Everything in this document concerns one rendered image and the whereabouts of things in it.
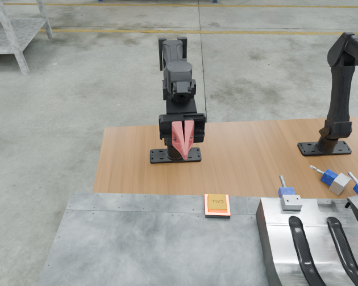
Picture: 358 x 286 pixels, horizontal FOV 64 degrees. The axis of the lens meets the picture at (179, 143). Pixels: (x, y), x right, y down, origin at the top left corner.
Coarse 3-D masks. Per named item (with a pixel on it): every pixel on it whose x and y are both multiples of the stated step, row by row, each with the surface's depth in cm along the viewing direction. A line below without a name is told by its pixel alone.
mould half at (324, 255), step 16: (272, 208) 85; (304, 208) 85; (272, 224) 81; (288, 224) 81; (304, 224) 81; (320, 224) 81; (352, 224) 81; (272, 240) 78; (288, 240) 78; (320, 240) 78; (352, 240) 78; (272, 256) 75; (288, 256) 75; (320, 256) 75; (336, 256) 75; (272, 272) 74; (288, 272) 71; (320, 272) 71; (336, 272) 71
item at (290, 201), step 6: (282, 180) 91; (282, 186) 90; (282, 192) 87; (288, 192) 87; (294, 192) 87; (282, 198) 85; (288, 198) 84; (294, 198) 84; (300, 198) 84; (282, 204) 85; (288, 204) 82; (294, 204) 82; (300, 204) 82; (288, 210) 84; (294, 210) 84; (300, 210) 84
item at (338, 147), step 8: (320, 136) 112; (304, 144) 116; (312, 144) 116; (320, 144) 113; (328, 144) 110; (336, 144) 116; (344, 144) 116; (304, 152) 113; (312, 152) 113; (320, 152) 113; (328, 152) 113; (336, 152) 113; (344, 152) 113
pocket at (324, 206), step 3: (333, 201) 87; (318, 204) 88; (321, 204) 88; (324, 204) 88; (327, 204) 88; (330, 204) 88; (333, 204) 87; (321, 207) 88; (324, 207) 88; (327, 207) 88; (330, 207) 88; (333, 207) 87; (321, 210) 87; (324, 210) 87; (327, 210) 87; (330, 210) 87; (333, 210) 87; (336, 210) 85
